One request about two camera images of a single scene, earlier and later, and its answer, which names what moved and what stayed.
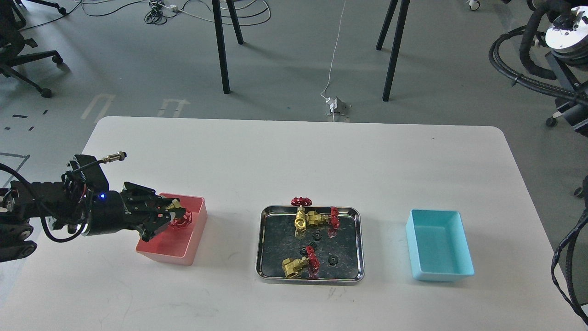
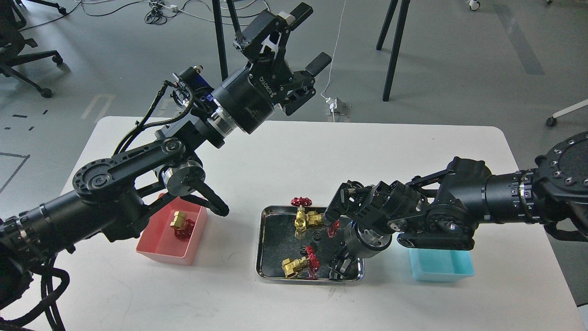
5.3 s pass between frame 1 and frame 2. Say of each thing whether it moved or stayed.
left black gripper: moved
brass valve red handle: moved
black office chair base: stayed
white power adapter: stayed
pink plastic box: stayed
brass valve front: stayed
